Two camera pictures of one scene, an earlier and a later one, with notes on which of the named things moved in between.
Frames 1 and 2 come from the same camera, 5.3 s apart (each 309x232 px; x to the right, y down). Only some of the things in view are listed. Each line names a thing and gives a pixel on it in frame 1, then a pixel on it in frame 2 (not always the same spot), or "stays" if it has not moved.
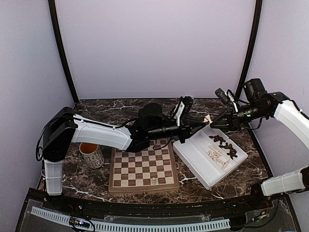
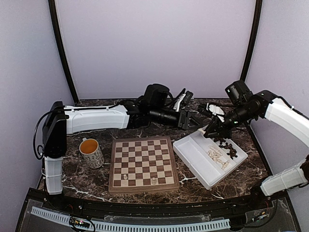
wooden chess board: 154,169 stays
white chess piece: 153,181 stays
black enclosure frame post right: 252,48 stays
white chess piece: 207,118 to 201,130
